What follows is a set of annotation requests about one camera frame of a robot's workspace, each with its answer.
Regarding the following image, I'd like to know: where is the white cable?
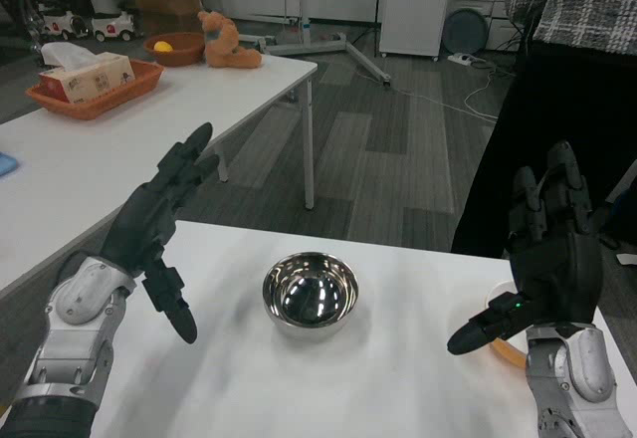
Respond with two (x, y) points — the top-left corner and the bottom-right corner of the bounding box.
(357, 62), (517, 121)

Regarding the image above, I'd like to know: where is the round grey tray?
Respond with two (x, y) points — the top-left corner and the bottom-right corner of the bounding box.
(441, 7), (490, 56)

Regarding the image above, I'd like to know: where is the round brown bowl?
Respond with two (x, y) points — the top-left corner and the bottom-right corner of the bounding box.
(142, 32), (206, 68)

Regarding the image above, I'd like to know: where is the white power strip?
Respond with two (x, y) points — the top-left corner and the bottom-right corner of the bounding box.
(446, 53), (487, 68)

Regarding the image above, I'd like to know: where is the orange rectangular plastic basket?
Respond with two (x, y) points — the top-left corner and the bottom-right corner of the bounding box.
(25, 59), (165, 121)

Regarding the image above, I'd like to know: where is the person in plaid jacket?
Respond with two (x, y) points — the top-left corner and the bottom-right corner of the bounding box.
(450, 0), (637, 260)

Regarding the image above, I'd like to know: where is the white toy car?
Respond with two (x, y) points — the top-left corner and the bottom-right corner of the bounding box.
(91, 10), (136, 44)
(40, 8), (91, 42)

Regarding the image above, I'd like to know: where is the white cabinet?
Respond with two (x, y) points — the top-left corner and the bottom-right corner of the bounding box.
(378, 0), (457, 61)

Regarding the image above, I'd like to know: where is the metal stand base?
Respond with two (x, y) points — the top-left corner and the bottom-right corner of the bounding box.
(238, 14), (392, 90)

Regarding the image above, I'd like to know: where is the long white table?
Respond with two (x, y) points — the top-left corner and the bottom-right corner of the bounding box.
(0, 52), (319, 294)

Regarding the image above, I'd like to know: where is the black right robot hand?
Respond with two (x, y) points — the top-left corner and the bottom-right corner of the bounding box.
(446, 140), (604, 357)

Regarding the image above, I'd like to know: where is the shiny metal bowl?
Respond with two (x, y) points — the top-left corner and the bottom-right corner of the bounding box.
(262, 252), (360, 343)

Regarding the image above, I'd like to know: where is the tissue box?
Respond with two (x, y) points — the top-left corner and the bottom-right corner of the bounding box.
(38, 42), (136, 106)

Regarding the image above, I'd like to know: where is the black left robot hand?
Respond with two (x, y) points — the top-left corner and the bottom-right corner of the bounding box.
(100, 121), (221, 344)

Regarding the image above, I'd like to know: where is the white drawer unit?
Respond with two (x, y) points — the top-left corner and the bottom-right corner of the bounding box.
(450, 0), (522, 51)

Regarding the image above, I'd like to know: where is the orange teddy bear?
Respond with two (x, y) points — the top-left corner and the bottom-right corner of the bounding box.
(197, 10), (263, 70)

